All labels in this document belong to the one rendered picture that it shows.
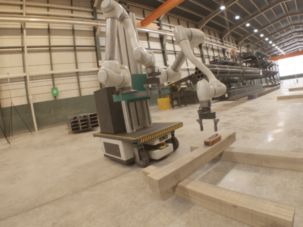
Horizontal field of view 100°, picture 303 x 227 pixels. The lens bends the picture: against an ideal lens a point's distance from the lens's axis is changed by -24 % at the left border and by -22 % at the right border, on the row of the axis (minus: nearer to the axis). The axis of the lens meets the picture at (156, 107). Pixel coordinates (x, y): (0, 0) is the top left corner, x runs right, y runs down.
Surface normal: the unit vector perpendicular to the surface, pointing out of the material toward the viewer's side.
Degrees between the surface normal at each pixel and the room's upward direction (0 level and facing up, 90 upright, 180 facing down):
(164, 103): 90
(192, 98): 90
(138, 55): 98
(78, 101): 90
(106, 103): 90
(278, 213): 0
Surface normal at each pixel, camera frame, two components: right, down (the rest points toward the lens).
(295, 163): -0.76, 0.16
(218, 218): -0.16, -0.99
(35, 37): 0.63, -0.06
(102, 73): -0.36, 0.27
